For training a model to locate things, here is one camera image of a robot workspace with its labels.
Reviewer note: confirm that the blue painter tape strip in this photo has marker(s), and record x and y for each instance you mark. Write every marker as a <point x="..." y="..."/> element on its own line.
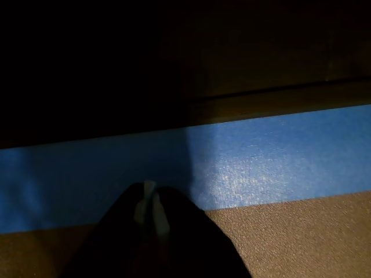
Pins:
<point x="261" y="162"/>

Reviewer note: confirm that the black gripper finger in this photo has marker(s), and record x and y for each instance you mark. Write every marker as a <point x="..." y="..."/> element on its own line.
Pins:
<point x="116" y="237"/>
<point x="191" y="246"/>

